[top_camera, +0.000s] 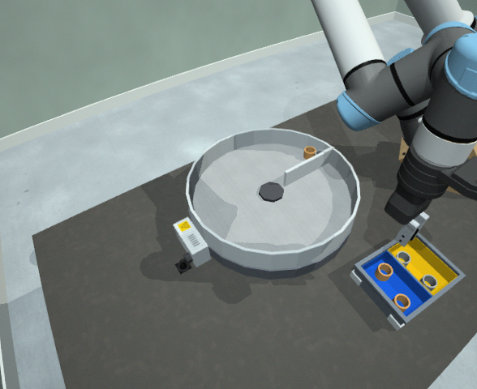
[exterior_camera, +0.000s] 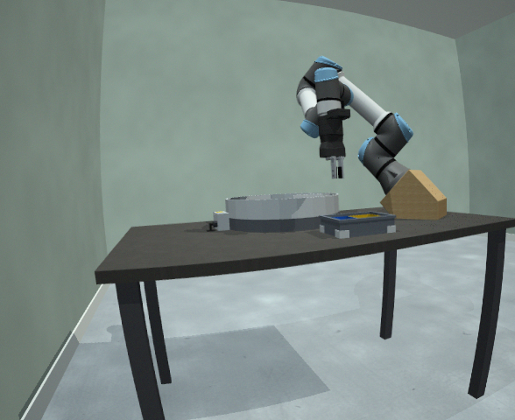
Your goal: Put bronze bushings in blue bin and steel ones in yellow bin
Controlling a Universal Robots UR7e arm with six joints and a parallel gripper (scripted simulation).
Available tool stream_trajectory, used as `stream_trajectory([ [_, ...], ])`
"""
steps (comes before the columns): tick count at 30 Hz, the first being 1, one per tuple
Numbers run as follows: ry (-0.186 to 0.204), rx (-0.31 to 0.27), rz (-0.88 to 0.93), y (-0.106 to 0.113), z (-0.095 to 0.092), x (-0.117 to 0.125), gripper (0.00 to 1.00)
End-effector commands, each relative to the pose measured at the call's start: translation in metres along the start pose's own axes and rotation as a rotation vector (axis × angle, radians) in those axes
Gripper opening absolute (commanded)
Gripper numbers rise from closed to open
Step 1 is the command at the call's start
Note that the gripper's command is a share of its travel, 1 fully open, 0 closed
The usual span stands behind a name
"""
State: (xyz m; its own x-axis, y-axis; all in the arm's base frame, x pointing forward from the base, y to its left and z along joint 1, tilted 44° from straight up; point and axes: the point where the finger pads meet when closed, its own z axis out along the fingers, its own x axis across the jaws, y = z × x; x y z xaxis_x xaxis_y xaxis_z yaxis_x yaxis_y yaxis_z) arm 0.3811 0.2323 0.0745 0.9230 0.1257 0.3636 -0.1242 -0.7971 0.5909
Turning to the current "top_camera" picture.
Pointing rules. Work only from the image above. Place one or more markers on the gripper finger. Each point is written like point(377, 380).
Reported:
point(406, 232)
point(421, 218)

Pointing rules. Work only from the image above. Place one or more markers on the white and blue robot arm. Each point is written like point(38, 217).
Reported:
point(376, 91)

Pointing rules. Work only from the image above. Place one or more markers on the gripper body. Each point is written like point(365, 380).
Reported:
point(429, 167)

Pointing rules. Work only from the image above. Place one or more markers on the bronze bushing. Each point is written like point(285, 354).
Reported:
point(307, 153)
point(405, 301)
point(385, 267)

